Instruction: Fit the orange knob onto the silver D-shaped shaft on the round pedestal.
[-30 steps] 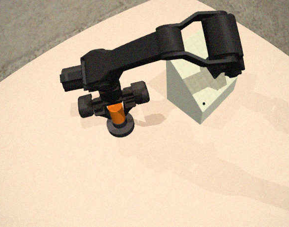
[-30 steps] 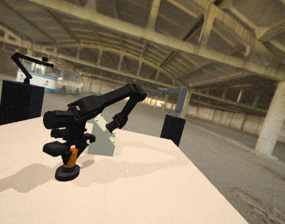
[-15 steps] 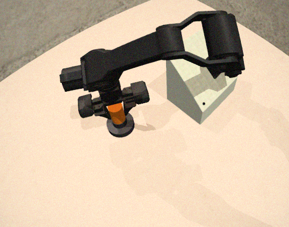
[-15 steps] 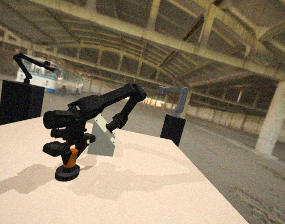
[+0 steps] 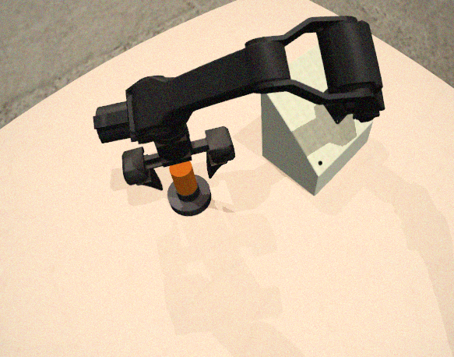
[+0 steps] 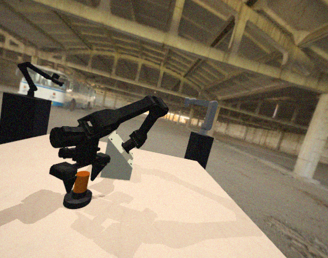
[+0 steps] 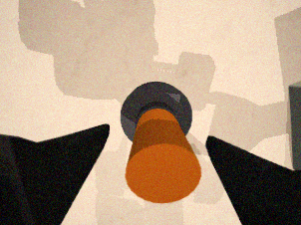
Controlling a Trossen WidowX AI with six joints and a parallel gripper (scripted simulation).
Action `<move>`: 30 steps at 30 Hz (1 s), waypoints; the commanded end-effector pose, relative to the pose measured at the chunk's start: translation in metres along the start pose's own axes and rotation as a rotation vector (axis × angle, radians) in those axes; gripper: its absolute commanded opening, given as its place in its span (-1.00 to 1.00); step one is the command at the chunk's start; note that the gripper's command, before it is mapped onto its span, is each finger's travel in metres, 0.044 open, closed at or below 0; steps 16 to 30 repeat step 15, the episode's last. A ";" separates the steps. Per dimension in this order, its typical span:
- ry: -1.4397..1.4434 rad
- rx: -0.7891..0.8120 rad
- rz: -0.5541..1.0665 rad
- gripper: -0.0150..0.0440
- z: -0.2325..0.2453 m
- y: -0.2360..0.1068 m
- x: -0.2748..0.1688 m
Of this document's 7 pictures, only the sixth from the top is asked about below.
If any orange knob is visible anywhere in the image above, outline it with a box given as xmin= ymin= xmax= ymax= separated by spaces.
xmin=73 ymin=171 xmax=90 ymax=193

